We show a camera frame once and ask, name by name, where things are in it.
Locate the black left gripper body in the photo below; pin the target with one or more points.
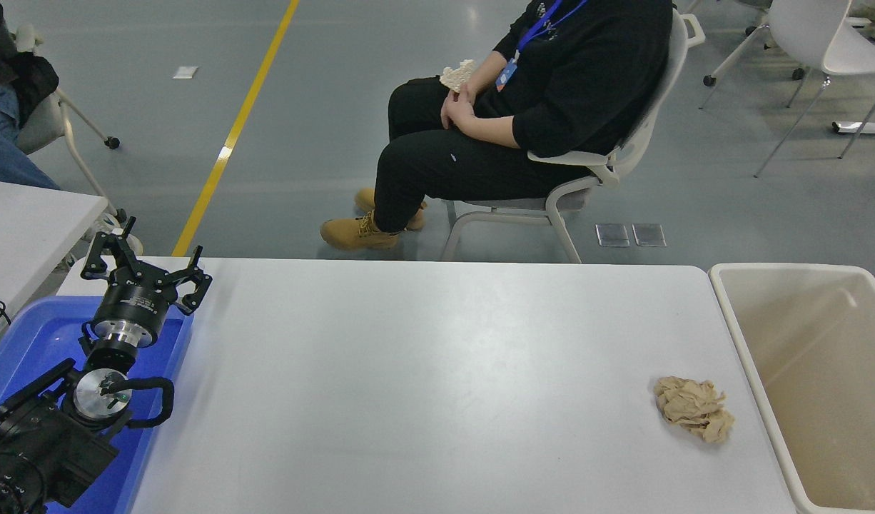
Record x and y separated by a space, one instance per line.
132 303

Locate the tan paper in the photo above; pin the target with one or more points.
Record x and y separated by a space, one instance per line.
694 408

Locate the person's right forearm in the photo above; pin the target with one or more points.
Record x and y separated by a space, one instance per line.
491 71

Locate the person's left forearm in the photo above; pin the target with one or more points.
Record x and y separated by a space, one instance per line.
496 127

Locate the person's left hand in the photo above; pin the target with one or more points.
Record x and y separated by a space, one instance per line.
460 114

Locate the person's right hand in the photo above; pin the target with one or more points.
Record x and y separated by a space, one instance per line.
469 91

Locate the white side table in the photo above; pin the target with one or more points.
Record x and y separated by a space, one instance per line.
23 228

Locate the blue plastic tray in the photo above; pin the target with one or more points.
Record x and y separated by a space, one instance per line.
31 335

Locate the white chair with casters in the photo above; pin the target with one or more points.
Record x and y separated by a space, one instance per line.
41 132
708 80

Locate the silver floor plate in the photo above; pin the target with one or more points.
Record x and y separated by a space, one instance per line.
613 235
649 235

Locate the large pale plastic bin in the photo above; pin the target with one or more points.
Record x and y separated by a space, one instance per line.
808 371

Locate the white chair thin metal legs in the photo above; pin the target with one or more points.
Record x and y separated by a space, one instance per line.
808 28

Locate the white flat floor base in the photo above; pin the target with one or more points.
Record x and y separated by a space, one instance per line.
866 128

